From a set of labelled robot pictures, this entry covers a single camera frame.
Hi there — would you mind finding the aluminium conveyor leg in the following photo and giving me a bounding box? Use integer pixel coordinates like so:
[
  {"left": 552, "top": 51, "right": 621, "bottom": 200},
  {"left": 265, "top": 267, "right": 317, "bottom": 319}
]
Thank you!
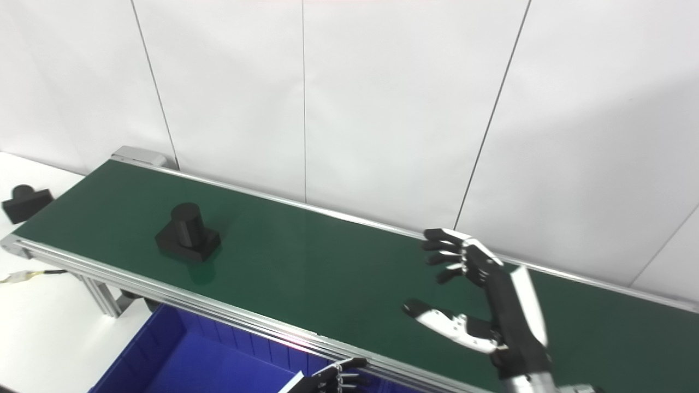
[{"left": 76, "top": 273, "right": 123, "bottom": 318}]

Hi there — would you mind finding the blue plastic bin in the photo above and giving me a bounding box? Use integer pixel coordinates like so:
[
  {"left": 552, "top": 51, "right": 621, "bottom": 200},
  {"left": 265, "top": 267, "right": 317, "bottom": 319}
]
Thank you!
[{"left": 87, "top": 304, "right": 421, "bottom": 393}]

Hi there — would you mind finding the cable with white connector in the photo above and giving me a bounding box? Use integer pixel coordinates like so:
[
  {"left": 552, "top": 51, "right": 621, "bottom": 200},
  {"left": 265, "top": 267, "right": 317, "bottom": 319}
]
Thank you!
[{"left": 0, "top": 269, "right": 67, "bottom": 284}]

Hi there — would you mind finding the black cylinder part square base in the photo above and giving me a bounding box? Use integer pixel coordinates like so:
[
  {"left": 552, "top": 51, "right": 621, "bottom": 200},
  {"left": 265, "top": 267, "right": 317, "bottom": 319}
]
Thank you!
[
  {"left": 2, "top": 184, "right": 54, "bottom": 224},
  {"left": 155, "top": 203, "right": 222, "bottom": 263}
]

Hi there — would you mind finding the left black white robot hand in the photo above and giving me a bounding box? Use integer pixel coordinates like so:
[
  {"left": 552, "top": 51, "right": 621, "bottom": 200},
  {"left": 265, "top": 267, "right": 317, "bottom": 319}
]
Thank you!
[{"left": 277, "top": 358, "right": 368, "bottom": 393}]

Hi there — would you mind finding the green conveyor belt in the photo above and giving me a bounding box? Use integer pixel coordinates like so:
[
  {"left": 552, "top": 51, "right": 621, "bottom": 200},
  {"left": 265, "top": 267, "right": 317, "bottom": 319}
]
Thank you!
[
  {"left": 0, "top": 146, "right": 699, "bottom": 393},
  {"left": 12, "top": 160, "right": 699, "bottom": 393}
]

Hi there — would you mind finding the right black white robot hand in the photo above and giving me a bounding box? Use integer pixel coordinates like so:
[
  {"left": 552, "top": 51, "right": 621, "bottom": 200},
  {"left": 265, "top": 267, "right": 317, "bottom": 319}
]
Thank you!
[{"left": 403, "top": 228, "right": 552, "bottom": 380}]

